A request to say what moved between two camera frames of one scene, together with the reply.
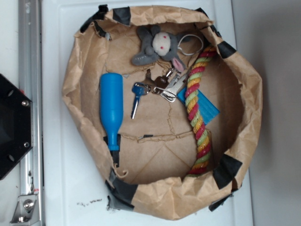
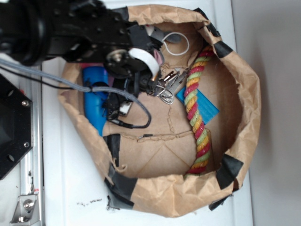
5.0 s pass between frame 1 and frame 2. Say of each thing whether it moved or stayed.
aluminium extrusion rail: stayed
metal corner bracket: stayed
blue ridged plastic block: stayed
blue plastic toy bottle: moved
